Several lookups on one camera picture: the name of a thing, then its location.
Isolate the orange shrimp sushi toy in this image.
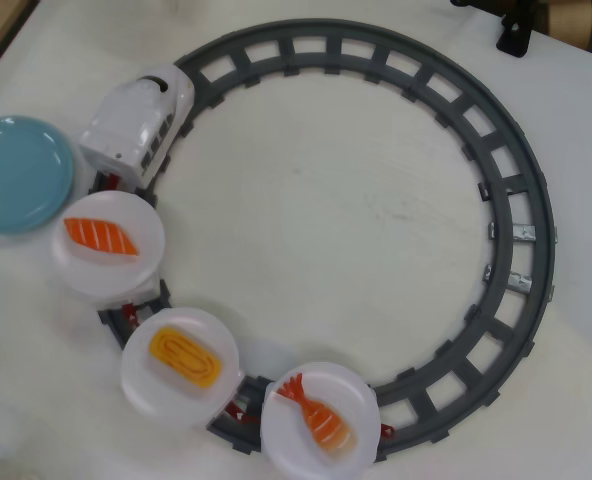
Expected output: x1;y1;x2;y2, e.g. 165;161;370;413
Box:
274;373;357;454

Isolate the white round plate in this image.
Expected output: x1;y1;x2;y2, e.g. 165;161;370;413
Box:
119;307;242;429
259;362;380;474
50;191;166;301

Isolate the yellow egg sushi toy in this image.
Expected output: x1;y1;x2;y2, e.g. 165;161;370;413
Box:
148;324;222;389

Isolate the blue dish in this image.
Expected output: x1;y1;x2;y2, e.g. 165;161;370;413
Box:
0;114;76;235

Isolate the white toy train wagon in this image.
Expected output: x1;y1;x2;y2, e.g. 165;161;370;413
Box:
93;277;165;312

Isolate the black table clamp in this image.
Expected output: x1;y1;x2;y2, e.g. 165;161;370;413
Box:
449;0;535;56

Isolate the white Shinkansen toy locomotive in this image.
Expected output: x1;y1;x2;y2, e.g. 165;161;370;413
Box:
78;63;197;190

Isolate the grey circular toy train track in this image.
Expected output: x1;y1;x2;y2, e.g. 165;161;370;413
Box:
88;19;557;464

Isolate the salmon sushi toy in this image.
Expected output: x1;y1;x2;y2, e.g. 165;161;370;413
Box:
63;217;141;264

